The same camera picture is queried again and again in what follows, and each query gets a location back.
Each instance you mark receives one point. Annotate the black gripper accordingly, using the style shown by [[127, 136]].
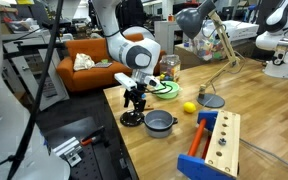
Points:
[[136, 92]]

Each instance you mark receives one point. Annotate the black round pot lid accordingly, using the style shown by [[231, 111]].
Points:
[[132, 119]]

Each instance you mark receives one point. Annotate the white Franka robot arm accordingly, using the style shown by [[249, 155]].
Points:
[[124, 50]]

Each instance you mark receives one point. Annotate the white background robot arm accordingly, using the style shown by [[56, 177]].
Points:
[[277, 40]]

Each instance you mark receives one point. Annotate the blue toy building brick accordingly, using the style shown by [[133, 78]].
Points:
[[143, 96]]

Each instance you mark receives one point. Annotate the light green bowl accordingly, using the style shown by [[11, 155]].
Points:
[[169, 90]]

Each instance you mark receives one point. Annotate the orange sofa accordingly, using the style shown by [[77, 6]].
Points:
[[94, 78]]

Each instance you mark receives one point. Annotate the flat grey book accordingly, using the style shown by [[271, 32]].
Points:
[[102, 65]]

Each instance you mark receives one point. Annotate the small green object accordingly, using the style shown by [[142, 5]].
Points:
[[104, 61]]

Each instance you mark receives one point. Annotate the yellow lemon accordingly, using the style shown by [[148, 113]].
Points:
[[189, 107]]

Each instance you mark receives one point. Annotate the cream cloth bag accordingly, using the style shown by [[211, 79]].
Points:
[[83, 62]]

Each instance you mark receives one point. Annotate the black breadboard cart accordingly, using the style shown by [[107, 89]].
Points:
[[97, 166]]

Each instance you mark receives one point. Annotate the grey white equipment rack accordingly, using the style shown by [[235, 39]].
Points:
[[50, 83]]

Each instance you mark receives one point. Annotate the wooden rack blue ends orange rods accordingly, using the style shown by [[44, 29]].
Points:
[[224, 143]]

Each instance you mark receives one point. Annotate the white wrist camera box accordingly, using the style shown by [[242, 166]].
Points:
[[125, 81]]

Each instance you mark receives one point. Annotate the aluminium bracket pieces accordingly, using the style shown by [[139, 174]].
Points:
[[69, 150]]

